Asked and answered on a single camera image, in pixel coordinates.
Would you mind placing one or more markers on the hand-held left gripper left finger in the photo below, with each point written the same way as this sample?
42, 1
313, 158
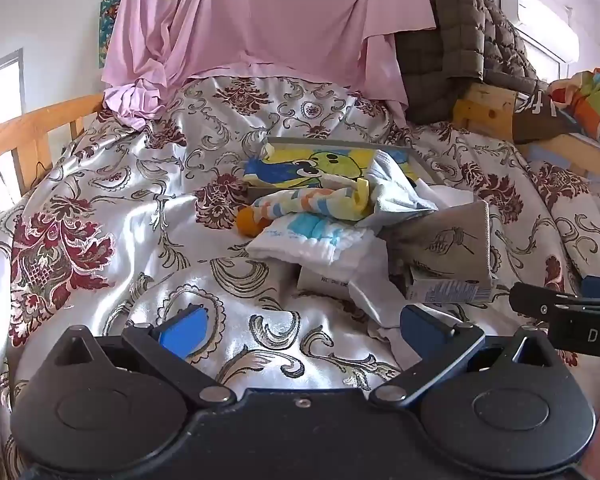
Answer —
180, 332

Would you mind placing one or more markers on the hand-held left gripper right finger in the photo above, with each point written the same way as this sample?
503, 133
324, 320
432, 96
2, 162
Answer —
420, 330

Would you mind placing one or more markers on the light blue patterned cloth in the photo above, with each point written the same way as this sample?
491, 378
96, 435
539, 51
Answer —
395, 190

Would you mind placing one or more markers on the pastel striped cloth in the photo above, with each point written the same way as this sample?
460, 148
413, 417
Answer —
305, 200

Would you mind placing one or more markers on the grey cardboard box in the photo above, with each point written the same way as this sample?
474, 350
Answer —
440, 245

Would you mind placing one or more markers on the orange cloth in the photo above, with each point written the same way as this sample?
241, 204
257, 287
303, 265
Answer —
247, 222

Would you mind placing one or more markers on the white padded diaper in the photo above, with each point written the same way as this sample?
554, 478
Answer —
320, 245

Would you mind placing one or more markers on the floral satin bedspread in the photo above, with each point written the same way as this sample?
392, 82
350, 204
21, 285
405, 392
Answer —
130, 170

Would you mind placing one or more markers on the dark brown printed garment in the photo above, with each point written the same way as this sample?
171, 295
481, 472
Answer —
545, 120

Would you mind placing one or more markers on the colourful patchwork cloth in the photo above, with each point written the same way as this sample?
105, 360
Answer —
590, 95

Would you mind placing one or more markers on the cartoon print towel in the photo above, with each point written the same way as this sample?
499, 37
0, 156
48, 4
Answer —
300, 165

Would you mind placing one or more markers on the white air conditioner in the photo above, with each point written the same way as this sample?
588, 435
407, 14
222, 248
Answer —
540, 20

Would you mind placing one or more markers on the olive quilted jacket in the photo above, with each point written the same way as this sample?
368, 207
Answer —
460, 35

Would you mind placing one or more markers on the window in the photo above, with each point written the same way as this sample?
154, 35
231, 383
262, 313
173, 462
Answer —
0, 95

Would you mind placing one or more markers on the pink bed sheet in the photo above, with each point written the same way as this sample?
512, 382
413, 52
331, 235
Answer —
280, 20

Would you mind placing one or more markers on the light wooden bed frame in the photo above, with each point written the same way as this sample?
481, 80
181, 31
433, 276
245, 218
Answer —
485, 105

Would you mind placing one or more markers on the wooden bed rail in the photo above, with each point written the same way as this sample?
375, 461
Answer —
30, 135

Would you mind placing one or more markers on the colourful wall poster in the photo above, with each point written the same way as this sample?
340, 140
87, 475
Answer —
109, 20

